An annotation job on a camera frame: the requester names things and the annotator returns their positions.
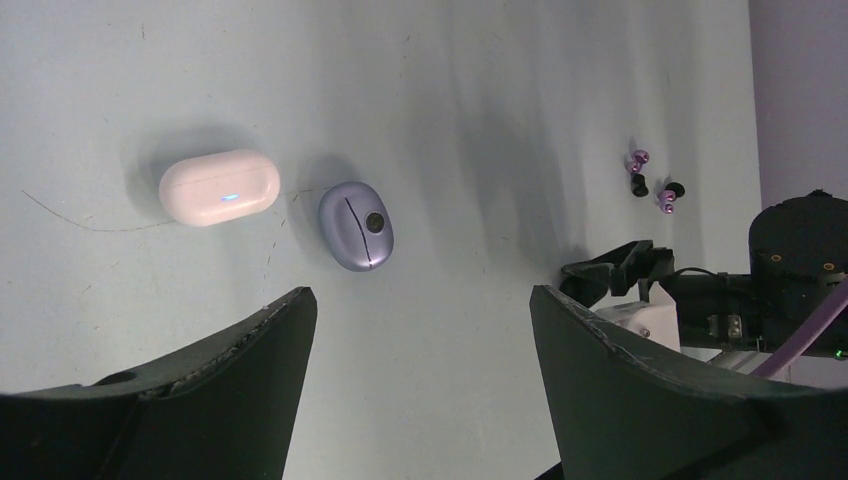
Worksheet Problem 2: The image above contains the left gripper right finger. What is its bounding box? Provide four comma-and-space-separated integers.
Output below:
529, 285, 847, 479

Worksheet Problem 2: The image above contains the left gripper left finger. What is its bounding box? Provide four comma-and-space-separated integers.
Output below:
1, 287, 317, 479

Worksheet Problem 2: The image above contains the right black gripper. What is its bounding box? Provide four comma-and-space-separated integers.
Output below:
559, 240, 782, 352

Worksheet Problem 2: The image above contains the white earbud charging case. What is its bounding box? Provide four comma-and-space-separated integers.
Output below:
158, 149, 281, 227

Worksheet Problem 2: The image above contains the purple earbud charging case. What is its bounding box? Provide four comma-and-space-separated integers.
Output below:
319, 181, 394, 272

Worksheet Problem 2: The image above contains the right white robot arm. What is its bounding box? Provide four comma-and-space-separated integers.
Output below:
559, 190, 847, 361

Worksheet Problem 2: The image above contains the purple earbud lower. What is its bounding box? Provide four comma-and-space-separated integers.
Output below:
658, 189, 677, 214

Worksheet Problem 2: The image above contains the purple earbud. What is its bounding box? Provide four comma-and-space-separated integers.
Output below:
626, 149, 650, 175
658, 189, 677, 214

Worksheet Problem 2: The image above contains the purple earbud upper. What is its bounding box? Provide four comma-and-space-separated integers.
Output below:
626, 149, 650, 175

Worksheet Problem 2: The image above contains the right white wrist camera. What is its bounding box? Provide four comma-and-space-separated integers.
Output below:
595, 283, 681, 353

